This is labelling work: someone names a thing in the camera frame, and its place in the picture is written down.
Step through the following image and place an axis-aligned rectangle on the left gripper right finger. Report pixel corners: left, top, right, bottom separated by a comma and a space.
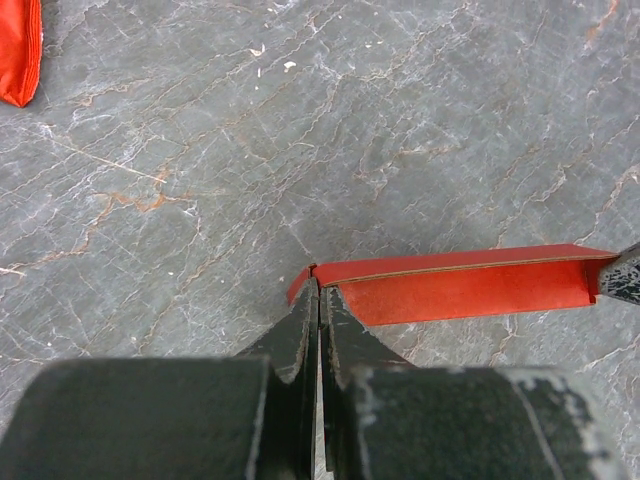
319, 287, 413, 479

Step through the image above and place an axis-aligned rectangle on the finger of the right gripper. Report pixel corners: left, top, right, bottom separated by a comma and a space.
598, 243, 640, 305

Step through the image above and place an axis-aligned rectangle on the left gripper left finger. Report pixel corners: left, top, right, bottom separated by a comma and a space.
237, 279, 319, 479

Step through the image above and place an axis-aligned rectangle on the red paper box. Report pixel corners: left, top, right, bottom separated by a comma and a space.
287, 244, 619, 326

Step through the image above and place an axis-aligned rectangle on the chips bag beige orange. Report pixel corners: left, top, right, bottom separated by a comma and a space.
0, 0, 43, 108

